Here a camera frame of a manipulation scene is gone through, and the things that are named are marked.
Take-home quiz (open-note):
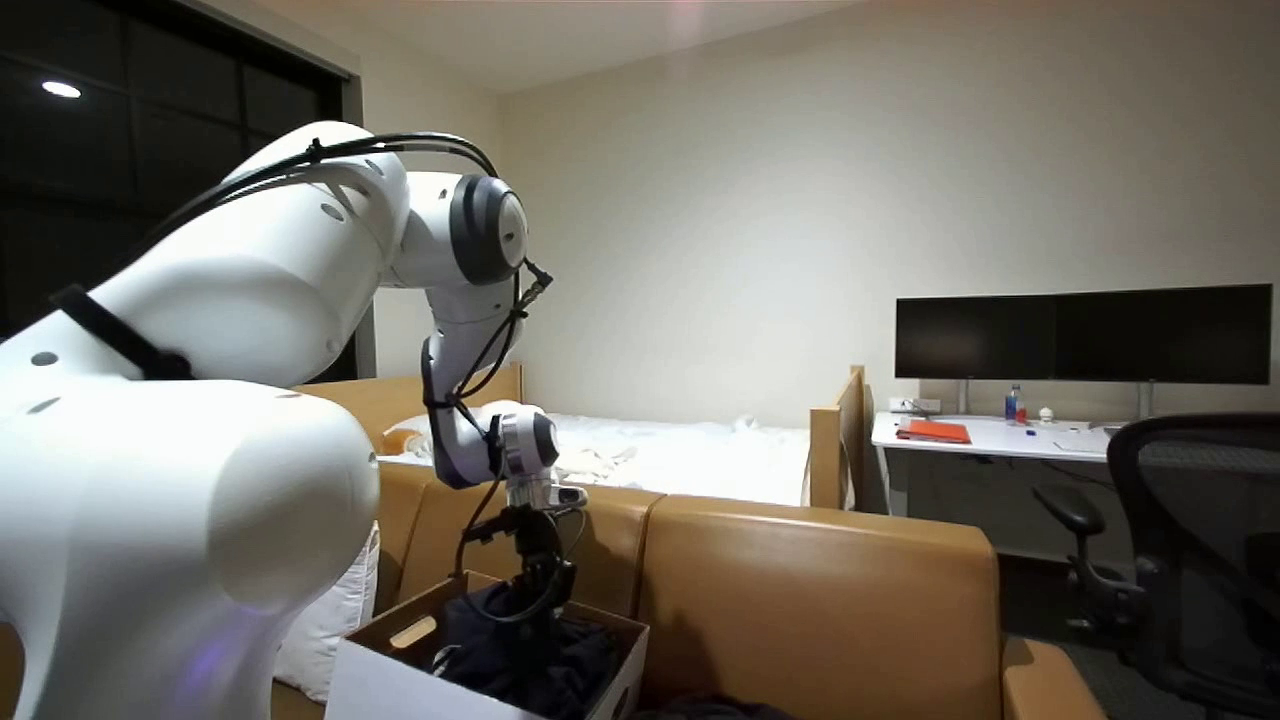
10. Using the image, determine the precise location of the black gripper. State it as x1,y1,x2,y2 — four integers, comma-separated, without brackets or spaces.
465,502,585,633

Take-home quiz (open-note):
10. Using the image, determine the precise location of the open cardboard box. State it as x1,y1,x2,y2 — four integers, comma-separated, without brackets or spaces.
320,572,655,720

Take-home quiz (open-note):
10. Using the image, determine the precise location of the white rumpled bedding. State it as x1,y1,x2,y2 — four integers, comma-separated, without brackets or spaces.
377,405,816,513

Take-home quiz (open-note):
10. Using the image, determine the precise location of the light wooden bed headboard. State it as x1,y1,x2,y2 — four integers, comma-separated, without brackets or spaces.
803,361,888,517

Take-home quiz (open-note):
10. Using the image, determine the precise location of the flat orange item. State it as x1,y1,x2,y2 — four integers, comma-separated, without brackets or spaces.
891,415,978,448

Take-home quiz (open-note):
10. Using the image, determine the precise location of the white desk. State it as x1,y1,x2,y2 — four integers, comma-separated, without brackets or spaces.
870,405,1135,569

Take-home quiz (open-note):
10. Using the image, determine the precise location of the large dark window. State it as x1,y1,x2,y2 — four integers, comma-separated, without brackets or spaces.
0,0,368,383

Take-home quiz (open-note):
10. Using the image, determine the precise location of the black flat screen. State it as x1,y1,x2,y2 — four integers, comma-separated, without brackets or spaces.
891,282,1275,392

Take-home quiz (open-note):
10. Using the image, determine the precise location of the black office chair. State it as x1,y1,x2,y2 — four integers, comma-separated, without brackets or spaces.
1030,410,1280,720

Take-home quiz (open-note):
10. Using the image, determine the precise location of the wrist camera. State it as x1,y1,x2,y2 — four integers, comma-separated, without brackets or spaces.
548,483,592,528

